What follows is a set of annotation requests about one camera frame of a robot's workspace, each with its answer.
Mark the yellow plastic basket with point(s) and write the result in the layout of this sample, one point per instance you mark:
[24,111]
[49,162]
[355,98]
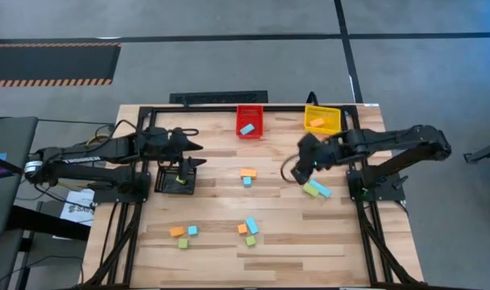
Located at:
[329,117]

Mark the red plastic basket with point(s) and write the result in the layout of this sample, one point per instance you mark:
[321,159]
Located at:
[245,117]

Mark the grey metal stand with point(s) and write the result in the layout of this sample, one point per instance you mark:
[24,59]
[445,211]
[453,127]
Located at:
[484,151]

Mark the green tall foam block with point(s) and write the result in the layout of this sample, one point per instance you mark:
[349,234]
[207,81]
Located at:
[250,241]

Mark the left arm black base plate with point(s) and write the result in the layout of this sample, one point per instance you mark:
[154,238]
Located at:
[108,195]

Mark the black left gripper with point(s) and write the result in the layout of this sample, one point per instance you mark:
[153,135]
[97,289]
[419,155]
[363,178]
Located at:
[164,145]

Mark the orange foam cube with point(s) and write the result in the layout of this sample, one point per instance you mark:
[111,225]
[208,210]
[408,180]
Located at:
[242,229]

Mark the blue foam cube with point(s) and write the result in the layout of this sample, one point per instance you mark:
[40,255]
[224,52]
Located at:
[193,230]
[247,181]

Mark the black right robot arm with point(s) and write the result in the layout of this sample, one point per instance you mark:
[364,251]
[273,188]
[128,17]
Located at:
[390,139]

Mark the white printed paper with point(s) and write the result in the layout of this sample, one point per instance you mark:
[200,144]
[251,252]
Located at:
[77,207]

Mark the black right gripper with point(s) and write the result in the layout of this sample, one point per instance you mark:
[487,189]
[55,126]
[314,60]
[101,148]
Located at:
[319,155]

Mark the black rectangular bar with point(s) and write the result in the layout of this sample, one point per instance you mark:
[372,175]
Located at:
[218,97]

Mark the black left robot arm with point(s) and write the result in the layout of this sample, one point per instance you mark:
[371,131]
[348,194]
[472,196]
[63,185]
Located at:
[100,151]

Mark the blue rectangular foam block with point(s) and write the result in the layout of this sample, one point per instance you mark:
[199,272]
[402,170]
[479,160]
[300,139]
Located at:
[247,129]

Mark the black plastic basket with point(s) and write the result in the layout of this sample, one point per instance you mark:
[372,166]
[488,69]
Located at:
[168,187]

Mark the orange rectangular foam block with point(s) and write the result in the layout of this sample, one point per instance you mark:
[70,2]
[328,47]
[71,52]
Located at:
[248,173]
[176,231]
[316,122]

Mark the black hazard-striped floor mat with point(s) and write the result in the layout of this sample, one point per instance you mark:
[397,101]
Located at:
[47,62]

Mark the green arch foam block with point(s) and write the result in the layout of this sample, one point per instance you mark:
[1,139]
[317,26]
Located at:
[310,189]

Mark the blue long foam block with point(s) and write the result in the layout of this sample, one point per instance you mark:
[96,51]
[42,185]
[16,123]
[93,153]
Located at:
[323,190]
[252,225]

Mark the black aluminium table frame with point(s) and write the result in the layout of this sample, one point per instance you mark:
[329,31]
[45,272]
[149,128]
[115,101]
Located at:
[208,109]

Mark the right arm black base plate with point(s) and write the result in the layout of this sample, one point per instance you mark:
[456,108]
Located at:
[386,193]

